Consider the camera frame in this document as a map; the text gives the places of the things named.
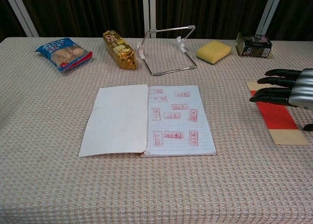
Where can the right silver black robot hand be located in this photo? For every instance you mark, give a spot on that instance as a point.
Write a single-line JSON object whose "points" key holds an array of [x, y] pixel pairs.
{"points": [[297, 92]]}

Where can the red and tan card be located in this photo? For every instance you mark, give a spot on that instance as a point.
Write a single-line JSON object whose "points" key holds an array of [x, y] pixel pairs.
{"points": [[277, 116]]}

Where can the open notebook with red stamps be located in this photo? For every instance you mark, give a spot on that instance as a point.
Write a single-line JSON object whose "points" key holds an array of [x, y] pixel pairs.
{"points": [[146, 120]]}

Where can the dark rectangular tin can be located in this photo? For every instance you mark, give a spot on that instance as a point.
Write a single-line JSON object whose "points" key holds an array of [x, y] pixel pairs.
{"points": [[254, 46]]}

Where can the yellow green sponge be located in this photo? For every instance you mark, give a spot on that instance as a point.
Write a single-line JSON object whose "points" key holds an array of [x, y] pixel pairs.
{"points": [[213, 52]]}

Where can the beige waffle tablecloth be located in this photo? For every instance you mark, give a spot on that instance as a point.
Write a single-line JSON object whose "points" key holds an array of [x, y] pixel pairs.
{"points": [[156, 180]]}

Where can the gold foil snack package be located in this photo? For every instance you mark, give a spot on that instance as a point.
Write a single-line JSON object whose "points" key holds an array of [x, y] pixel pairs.
{"points": [[120, 50]]}

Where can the dark pleated curtain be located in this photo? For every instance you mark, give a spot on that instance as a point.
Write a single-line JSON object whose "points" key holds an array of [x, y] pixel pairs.
{"points": [[85, 11]]}

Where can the blue snack bag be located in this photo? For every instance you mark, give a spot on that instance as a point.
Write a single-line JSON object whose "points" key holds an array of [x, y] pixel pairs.
{"points": [[64, 54]]}

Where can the white frame post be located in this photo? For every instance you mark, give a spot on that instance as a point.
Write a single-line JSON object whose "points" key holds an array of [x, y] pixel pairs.
{"points": [[270, 12], [20, 12], [148, 13]]}

